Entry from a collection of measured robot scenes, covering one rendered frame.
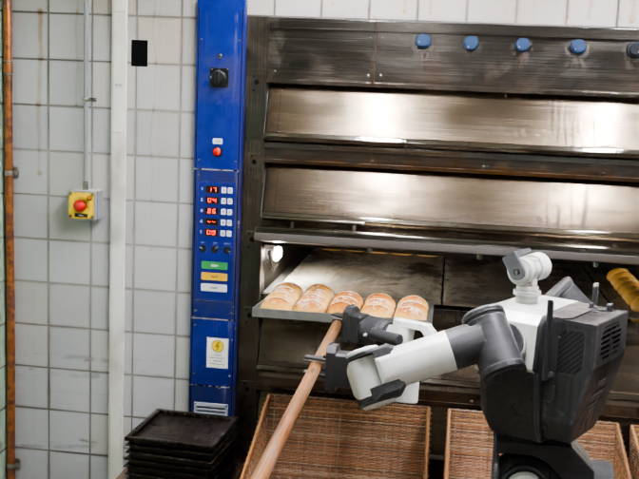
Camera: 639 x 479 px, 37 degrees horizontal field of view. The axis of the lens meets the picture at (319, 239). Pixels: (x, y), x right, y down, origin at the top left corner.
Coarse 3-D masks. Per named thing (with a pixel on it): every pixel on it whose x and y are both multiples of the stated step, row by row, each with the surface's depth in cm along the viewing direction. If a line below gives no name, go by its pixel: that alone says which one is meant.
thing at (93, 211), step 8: (72, 192) 321; (80, 192) 321; (88, 192) 320; (96, 192) 321; (72, 200) 321; (96, 200) 321; (72, 208) 322; (88, 208) 321; (96, 208) 321; (72, 216) 322; (80, 216) 322; (88, 216) 321; (96, 216) 322
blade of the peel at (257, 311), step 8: (432, 304) 321; (256, 312) 296; (264, 312) 295; (272, 312) 295; (280, 312) 295; (288, 312) 294; (296, 312) 294; (304, 312) 294; (312, 312) 293; (432, 312) 305; (312, 320) 294; (320, 320) 293; (328, 320) 293; (392, 320) 290; (424, 320) 289; (432, 320) 299
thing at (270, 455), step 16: (336, 320) 282; (336, 336) 270; (320, 352) 249; (320, 368) 240; (304, 384) 222; (304, 400) 215; (288, 416) 201; (288, 432) 194; (272, 448) 183; (272, 464) 178
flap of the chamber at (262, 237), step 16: (272, 240) 306; (288, 240) 305; (304, 240) 305; (320, 240) 304; (336, 240) 303; (352, 240) 303; (368, 240) 302; (384, 240) 301; (496, 256) 309; (560, 256) 294; (576, 256) 294; (592, 256) 293; (608, 256) 292; (624, 256) 292
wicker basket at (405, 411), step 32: (320, 416) 322; (352, 416) 322; (384, 416) 320; (416, 416) 319; (256, 448) 304; (288, 448) 322; (320, 448) 321; (352, 448) 320; (384, 448) 319; (416, 448) 318
